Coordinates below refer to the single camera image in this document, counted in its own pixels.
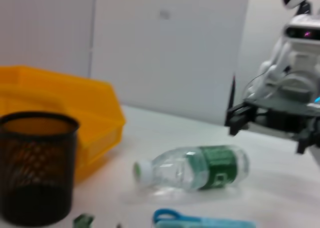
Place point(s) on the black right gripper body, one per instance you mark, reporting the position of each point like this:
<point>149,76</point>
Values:
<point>282,117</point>

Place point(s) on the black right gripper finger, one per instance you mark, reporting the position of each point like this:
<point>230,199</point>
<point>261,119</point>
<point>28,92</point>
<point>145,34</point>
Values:
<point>240,117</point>
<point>303,145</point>

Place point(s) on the clear water bottle green label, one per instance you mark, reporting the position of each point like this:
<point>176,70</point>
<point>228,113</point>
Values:
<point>220,163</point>

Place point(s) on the blue safety scissors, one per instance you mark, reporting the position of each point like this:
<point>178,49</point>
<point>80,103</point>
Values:
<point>200,223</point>

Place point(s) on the green toy figure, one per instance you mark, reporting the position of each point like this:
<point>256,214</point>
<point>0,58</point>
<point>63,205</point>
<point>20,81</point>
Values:
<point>83,220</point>

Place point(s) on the black mesh pen cup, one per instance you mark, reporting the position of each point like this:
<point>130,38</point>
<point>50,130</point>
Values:
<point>37,163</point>

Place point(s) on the yellow plastic storage bin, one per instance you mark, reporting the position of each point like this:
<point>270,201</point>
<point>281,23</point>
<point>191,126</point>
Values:
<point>95,107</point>

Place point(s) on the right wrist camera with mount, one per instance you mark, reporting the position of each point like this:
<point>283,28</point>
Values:
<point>300,57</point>

